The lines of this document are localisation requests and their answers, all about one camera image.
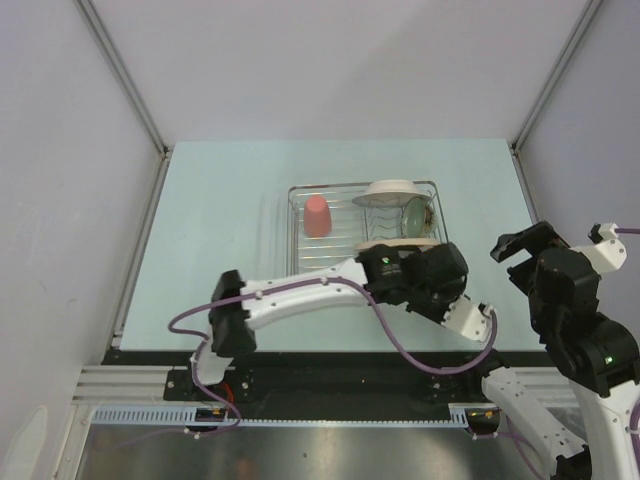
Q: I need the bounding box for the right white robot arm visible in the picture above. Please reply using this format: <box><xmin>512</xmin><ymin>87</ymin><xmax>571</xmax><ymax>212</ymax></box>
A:
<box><xmin>461</xmin><ymin>221</ymin><xmax>639</xmax><ymax>479</ymax></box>

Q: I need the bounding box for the right aluminium frame post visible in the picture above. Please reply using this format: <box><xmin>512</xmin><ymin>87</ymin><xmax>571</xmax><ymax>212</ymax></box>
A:
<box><xmin>511</xmin><ymin>0</ymin><xmax>606</xmax><ymax>153</ymax></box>

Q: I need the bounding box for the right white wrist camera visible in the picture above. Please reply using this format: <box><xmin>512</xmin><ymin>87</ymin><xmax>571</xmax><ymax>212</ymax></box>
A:
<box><xmin>571</xmin><ymin>223</ymin><xmax>627</xmax><ymax>275</ymax></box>

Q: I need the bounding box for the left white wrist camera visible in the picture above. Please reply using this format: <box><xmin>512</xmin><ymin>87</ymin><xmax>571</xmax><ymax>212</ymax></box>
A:
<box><xmin>442</xmin><ymin>295</ymin><xmax>496</xmax><ymax>344</ymax></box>

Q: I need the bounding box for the pink beige leaf plate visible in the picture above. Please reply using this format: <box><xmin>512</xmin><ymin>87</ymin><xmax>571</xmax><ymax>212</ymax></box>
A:
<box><xmin>354</xmin><ymin>237</ymin><xmax>440</xmax><ymax>252</ymax></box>

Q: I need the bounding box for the white scalloped plate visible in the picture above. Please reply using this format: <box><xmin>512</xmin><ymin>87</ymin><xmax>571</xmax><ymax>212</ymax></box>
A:
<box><xmin>352</xmin><ymin>180</ymin><xmax>430</xmax><ymax>208</ymax></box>

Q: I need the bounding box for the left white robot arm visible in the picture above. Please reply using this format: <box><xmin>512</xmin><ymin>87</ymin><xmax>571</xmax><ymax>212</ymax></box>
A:
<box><xmin>185</xmin><ymin>242</ymin><xmax>486</xmax><ymax>400</ymax></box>

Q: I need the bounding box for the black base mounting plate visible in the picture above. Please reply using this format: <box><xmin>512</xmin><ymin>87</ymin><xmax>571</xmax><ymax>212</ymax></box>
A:
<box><xmin>101</xmin><ymin>347</ymin><xmax>551</xmax><ymax>421</ymax></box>

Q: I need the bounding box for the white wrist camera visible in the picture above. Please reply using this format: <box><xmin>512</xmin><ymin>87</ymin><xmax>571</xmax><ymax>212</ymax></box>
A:
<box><xmin>442</xmin><ymin>295</ymin><xmax>496</xmax><ymax>344</ymax></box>
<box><xmin>571</xmin><ymin>223</ymin><xmax>627</xmax><ymax>275</ymax></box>

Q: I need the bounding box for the green ceramic bowl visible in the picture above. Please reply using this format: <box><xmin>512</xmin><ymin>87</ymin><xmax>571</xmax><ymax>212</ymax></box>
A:
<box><xmin>400</xmin><ymin>197</ymin><xmax>437</xmax><ymax>238</ymax></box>

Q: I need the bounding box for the coral pink cup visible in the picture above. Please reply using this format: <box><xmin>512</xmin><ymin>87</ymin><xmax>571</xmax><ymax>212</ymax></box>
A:
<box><xmin>303</xmin><ymin>195</ymin><xmax>332</xmax><ymax>238</ymax></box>

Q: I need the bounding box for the white slotted cable duct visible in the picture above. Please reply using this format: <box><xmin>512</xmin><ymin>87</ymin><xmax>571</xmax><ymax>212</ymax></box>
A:
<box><xmin>92</xmin><ymin>405</ymin><xmax>469</xmax><ymax>429</ymax></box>

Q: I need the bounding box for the aluminium frame post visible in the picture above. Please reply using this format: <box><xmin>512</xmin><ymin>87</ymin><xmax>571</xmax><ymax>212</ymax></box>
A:
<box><xmin>511</xmin><ymin>0</ymin><xmax>606</xmax><ymax>153</ymax></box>
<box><xmin>74</xmin><ymin>0</ymin><xmax>169</xmax><ymax>156</ymax></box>

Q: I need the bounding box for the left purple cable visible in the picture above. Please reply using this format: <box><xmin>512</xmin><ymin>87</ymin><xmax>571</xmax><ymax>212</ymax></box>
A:
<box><xmin>166</xmin><ymin>277</ymin><xmax>499</xmax><ymax>441</ymax></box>

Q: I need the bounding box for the left aluminium frame post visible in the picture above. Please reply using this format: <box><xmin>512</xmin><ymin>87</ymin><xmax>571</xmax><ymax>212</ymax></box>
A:
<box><xmin>74</xmin><ymin>0</ymin><xmax>169</xmax><ymax>156</ymax></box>

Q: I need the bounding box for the metal wire dish rack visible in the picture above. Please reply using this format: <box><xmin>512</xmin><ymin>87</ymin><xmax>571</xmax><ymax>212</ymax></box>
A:
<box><xmin>286</xmin><ymin>180</ymin><xmax>448</xmax><ymax>275</ymax></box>

